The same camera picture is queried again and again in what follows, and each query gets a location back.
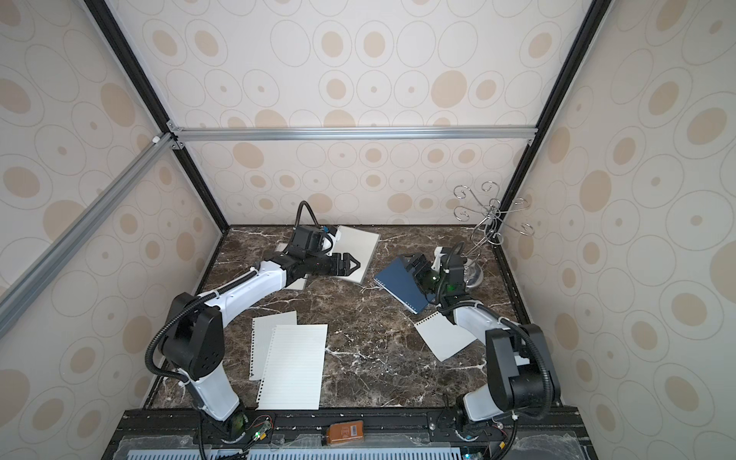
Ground large lined spiral notebook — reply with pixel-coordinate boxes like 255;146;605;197
333;225;380;285

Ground blue spiral notebook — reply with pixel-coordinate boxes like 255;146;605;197
374;256;429;314

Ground torn small lined page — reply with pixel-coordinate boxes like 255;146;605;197
414;312;476;361

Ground torn grid paper page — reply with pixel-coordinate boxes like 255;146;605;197
249;312;297;381

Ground torn lined paper page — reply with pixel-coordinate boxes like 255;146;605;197
257;324;328;410

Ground small grid spiral notebook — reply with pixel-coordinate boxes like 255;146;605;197
272;243;306;291

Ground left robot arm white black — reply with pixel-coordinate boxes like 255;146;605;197
144;224;361;441

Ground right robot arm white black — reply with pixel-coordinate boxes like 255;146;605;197
400;243;560;430

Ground chrome hook stand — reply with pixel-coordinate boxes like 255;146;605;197
453;180;535;289

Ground orange electronic module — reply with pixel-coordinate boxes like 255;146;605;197
326;421;364;445

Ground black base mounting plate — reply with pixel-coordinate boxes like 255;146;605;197
103;406;597;459

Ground horizontal aluminium rail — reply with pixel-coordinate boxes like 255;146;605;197
172;126;538;142

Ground diagonal aluminium rail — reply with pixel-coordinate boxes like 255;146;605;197
1;132;174;335

